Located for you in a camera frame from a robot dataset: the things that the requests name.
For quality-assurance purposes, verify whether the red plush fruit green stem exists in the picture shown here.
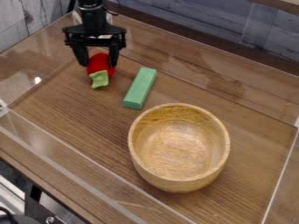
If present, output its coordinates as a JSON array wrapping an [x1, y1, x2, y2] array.
[[86, 52, 116, 88]]

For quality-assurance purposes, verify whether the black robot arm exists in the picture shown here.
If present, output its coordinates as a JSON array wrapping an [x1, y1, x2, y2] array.
[[61, 0, 126, 67]]

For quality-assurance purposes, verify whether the wooden bowl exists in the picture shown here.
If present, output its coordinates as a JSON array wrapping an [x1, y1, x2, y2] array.
[[126, 103, 231, 193]]

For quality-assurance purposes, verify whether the green rectangular block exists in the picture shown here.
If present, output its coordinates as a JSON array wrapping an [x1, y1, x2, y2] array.
[[122, 67, 156, 109]]

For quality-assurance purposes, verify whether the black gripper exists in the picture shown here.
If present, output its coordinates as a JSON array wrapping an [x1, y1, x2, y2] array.
[[61, 24, 126, 67]]

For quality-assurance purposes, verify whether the clear acrylic front wall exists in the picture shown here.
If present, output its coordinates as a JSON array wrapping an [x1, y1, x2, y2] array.
[[0, 108, 195, 224]]

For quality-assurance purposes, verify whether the black table leg frame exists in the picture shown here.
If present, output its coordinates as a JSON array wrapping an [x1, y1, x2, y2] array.
[[0, 183, 68, 224]]

